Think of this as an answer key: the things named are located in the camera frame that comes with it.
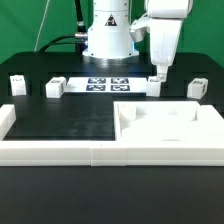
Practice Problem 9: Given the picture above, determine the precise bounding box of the black cable bundle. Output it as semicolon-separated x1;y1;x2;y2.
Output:
39;0;90;54

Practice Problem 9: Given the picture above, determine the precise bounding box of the white square tabletop part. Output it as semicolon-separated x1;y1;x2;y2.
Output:
114;101;224;141

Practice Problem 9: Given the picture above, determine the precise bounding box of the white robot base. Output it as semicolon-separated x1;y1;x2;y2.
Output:
82;0;139;65

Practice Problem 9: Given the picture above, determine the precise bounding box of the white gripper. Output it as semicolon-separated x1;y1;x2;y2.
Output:
150;18;183;82

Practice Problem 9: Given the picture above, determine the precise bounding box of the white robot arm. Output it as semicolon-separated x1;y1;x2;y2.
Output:
130;0;194;82

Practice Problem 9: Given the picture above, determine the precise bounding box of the white marker sheet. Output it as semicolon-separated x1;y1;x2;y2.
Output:
65;77;147;93

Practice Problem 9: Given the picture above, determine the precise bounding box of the white U-shaped obstacle fence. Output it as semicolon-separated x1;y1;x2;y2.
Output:
0;104;224;166

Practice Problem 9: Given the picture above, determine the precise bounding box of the white thin cable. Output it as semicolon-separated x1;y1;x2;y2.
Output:
33;0;52;53

